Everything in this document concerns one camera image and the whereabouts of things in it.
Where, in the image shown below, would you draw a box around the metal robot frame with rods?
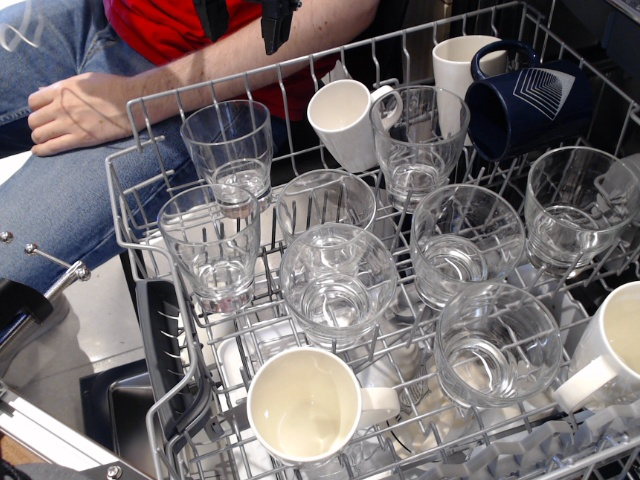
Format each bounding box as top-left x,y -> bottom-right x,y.
1,244 -> 147,479

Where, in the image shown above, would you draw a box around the clear glass front right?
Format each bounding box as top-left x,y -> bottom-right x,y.
433,283 -> 562,408

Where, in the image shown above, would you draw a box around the red shirt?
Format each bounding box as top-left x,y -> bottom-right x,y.
103,0 -> 339,121

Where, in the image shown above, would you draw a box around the clear glass centre front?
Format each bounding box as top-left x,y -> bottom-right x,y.
280,223 -> 397,350

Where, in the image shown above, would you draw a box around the clear glass front left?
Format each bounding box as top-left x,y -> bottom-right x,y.
157,184 -> 261,314

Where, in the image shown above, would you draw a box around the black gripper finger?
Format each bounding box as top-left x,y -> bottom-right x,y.
193,0 -> 229,42
261,0 -> 302,55

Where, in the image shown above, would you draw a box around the clear glass far right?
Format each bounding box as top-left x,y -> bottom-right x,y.
524,146 -> 639,278

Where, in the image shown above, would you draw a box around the blue jeans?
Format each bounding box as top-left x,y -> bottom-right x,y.
1,1 -> 197,292

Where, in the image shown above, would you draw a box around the dark blue printed mug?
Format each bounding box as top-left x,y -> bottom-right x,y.
465,40 -> 593,162

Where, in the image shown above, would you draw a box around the tall clear glass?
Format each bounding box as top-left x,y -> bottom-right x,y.
370,85 -> 470,213
180,100 -> 274,210

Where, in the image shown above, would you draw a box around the dark grey rack side handle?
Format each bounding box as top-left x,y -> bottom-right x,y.
136,280 -> 210,454

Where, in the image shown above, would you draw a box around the tall clear glass back centre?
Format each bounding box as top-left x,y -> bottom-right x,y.
370,85 -> 470,213

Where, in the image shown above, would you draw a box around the white mug back centre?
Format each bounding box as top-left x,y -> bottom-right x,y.
307,79 -> 403,173

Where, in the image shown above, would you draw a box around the grey wire dishwasher rack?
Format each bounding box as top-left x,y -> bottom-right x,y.
106,1 -> 639,479

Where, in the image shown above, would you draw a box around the white mug front centre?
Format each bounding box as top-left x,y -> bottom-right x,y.
246,347 -> 400,467

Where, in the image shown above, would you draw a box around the white mug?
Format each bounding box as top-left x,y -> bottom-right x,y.
246,347 -> 400,467
432,35 -> 499,137
307,79 -> 403,173

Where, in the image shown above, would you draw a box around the grey plastic tine holder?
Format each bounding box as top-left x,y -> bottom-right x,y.
421,401 -> 639,479

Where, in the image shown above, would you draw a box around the white mug right edge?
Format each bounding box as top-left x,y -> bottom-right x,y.
554,281 -> 639,413

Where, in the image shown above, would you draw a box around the tall clear glass back left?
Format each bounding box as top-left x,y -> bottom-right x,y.
180,100 -> 274,210

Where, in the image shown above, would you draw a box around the clear glass centre right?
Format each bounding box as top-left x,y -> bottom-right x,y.
410,184 -> 526,310

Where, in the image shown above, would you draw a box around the white mug back right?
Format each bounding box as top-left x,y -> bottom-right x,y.
432,35 -> 499,137

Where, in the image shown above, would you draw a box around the person's bare forearm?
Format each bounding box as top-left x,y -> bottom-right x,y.
124,1 -> 379,100

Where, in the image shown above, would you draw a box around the person's bare hand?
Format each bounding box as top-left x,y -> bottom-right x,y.
28,72 -> 140,157

